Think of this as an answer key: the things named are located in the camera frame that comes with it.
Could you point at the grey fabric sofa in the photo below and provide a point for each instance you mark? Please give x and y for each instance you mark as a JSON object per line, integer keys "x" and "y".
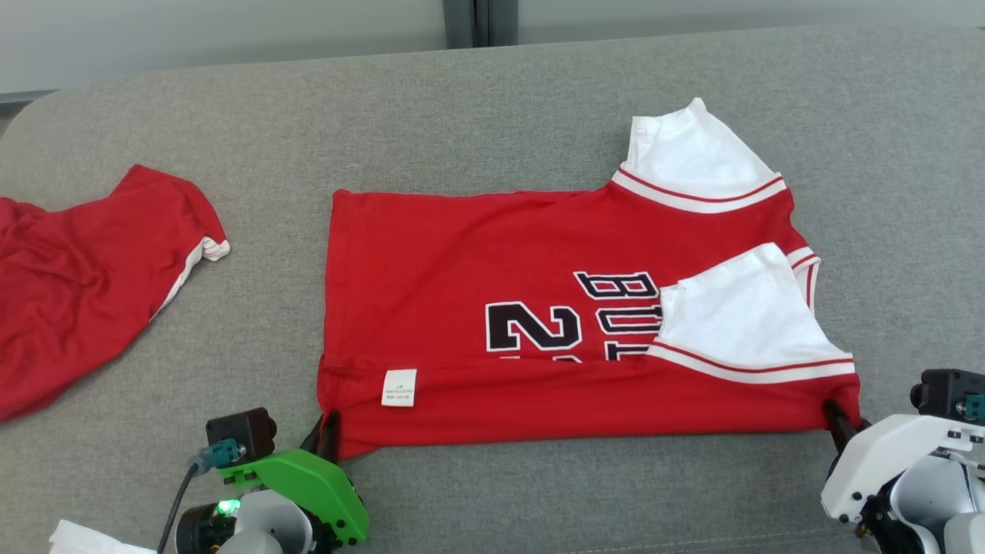
{"x": 492, "y": 100}

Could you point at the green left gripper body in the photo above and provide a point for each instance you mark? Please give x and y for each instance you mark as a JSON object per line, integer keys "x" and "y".
{"x": 315, "y": 481}

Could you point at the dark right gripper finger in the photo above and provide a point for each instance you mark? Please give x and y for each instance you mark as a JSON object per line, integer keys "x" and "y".
{"x": 840, "y": 427}
{"x": 862, "y": 425}

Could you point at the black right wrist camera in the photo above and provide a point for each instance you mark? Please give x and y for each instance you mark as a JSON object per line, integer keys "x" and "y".
{"x": 943, "y": 392}

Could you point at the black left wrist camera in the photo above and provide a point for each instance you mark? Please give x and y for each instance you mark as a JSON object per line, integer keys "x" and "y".
{"x": 242, "y": 431}

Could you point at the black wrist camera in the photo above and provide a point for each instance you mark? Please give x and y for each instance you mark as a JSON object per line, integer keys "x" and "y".
{"x": 242, "y": 431}
{"x": 943, "y": 392}

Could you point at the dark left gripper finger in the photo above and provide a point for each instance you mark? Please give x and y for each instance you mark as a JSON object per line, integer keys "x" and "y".
{"x": 332, "y": 438}
{"x": 316, "y": 437}

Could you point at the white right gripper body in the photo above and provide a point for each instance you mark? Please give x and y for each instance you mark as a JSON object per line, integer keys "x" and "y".
{"x": 885, "y": 454}

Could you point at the red basketball jersey shirt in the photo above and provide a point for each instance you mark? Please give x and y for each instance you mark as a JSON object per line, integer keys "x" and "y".
{"x": 462, "y": 269}

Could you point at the red shorts white trim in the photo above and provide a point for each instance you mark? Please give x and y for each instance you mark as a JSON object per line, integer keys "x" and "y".
{"x": 69, "y": 292}

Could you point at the grey partition post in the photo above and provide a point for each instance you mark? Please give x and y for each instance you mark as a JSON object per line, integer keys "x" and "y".
{"x": 477, "y": 23}

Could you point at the white tape tag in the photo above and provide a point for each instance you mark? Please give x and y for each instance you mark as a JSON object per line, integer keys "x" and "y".
{"x": 85, "y": 538}

